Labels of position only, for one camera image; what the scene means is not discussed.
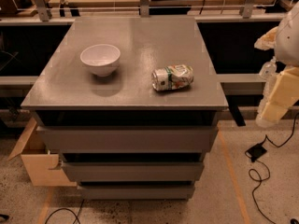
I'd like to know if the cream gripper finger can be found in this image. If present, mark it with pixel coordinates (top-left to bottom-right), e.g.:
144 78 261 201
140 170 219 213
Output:
254 27 278 50

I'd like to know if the grey top drawer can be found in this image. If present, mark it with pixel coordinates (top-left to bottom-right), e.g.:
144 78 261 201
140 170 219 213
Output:
37 126 218 153

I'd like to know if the grey drawer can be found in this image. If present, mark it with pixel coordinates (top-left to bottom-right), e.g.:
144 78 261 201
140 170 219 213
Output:
62 162 204 182
37 126 218 153
78 185 194 200

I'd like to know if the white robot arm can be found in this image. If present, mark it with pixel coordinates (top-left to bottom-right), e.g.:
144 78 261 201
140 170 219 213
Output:
254 2 299 128

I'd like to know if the grey drawer cabinet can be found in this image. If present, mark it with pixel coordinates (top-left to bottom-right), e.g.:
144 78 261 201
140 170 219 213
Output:
21 16 228 187

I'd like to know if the grey middle drawer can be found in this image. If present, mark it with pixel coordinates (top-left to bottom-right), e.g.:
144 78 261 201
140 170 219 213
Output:
62 162 204 182

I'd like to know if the grey bottom drawer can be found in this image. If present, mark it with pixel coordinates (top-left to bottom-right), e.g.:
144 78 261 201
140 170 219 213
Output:
78 185 194 200

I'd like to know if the clear sanitizer pump bottle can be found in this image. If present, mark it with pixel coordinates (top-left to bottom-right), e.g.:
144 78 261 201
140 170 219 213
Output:
259 58 277 80

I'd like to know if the black power adapter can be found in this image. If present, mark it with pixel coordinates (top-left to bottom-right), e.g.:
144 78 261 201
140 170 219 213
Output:
245 144 267 162

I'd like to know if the crushed drink can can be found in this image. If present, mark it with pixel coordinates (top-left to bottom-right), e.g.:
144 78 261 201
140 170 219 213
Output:
151 64 194 91

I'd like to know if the white ceramic bowl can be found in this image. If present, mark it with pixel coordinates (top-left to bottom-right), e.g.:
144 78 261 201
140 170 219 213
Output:
80 44 121 77

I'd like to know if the cardboard box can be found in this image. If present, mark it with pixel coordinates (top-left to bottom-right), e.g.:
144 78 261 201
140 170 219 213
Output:
8 118 76 187

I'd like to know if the metal railing frame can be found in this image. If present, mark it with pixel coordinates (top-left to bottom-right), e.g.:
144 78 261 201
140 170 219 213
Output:
0 0 299 26

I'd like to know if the black floor cable left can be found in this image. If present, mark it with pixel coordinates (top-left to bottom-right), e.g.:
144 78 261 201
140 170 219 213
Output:
44 199 86 224

